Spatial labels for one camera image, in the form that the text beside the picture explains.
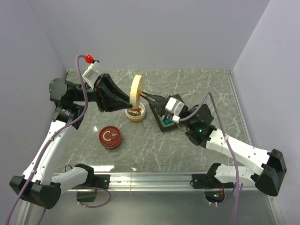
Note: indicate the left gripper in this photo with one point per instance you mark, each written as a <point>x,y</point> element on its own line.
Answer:
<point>109,103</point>

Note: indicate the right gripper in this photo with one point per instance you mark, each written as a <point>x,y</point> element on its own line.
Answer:
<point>160,110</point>

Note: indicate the orange food piece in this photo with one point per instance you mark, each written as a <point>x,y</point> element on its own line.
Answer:
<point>136,109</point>

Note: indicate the cream round lid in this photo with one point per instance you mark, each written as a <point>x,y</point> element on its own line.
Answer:
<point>136,87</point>

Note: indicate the brown food piece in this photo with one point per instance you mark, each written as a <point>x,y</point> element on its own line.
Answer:
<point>134,114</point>

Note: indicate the metal tongs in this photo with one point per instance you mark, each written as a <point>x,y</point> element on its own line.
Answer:
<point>182,127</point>

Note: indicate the red round lid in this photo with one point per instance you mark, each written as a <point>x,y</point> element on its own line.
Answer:
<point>110,136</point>

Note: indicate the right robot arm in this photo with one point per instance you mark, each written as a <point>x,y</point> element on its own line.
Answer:
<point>263,168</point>

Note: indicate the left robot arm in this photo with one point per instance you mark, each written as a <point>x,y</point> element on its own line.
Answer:
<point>37,184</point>

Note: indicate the black teal square tray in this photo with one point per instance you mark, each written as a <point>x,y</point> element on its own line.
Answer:
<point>166,125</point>

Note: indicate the cream white bowl container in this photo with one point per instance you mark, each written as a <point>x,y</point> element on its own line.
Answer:
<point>137,118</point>

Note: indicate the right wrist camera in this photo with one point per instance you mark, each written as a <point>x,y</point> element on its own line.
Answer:
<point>174,107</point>

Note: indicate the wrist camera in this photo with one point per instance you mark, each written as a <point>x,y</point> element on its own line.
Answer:
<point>174,107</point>
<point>91,74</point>

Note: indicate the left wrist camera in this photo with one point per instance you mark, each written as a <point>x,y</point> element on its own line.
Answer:
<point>91,74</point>

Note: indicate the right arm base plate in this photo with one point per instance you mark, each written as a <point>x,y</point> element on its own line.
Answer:
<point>205,181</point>

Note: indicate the aluminium mounting rail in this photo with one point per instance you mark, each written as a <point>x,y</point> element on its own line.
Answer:
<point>160,181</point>

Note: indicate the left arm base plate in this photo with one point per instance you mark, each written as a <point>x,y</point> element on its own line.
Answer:
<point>100,181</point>

